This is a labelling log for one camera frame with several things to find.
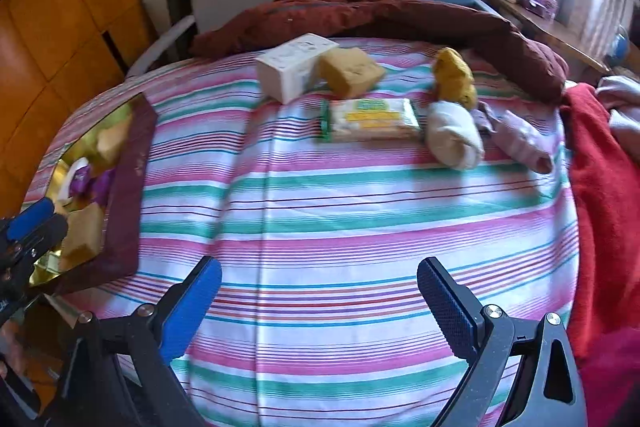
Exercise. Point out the striped pink green bedsheet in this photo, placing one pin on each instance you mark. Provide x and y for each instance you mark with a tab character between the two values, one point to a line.
325	232

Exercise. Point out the white sock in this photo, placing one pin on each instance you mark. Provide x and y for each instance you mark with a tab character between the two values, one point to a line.
452	134

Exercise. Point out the lilac sock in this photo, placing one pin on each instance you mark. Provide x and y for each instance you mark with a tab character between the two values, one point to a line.
520	137

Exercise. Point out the yellow sock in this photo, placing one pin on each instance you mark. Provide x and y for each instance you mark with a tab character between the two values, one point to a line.
452	79

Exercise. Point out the blue globe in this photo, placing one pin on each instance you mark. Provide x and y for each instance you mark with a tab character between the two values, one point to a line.
620	44

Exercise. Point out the purple storage box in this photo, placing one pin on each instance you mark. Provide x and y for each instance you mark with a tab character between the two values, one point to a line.
537	2

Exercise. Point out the gold lined maroon tray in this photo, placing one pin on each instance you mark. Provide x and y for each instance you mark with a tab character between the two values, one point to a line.
127	207

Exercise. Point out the lilac garment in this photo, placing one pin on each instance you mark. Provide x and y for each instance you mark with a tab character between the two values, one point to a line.
622	107

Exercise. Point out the grey curved bed rail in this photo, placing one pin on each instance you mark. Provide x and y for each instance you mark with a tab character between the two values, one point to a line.
165	39

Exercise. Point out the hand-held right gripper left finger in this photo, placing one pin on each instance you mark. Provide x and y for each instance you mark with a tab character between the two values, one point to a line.
192	307

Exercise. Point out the wooden desk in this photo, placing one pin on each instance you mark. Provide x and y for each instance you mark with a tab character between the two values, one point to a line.
550	32

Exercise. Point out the green yellow tissue pack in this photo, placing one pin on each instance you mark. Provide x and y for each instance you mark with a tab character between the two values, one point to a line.
370	119

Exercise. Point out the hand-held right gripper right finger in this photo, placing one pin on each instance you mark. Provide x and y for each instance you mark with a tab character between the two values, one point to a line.
447	302

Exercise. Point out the purple small item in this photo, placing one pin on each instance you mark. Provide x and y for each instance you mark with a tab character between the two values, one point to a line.
102	184

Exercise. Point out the white cardboard box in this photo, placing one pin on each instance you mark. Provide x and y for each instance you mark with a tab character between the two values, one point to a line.
280	77

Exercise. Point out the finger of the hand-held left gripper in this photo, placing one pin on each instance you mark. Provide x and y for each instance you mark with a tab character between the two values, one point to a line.
35	239
30	219

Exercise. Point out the red cloth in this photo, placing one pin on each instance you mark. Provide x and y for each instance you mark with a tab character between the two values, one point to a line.
605	207

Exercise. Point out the yellow sponge with holes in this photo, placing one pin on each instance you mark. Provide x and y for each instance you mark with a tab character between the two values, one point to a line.
350	69

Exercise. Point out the maroon padded jacket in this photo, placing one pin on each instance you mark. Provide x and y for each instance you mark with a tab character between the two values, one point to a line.
450	24

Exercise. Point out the orange wooden wardrobe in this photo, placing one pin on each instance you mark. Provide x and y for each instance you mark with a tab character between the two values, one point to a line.
65	17

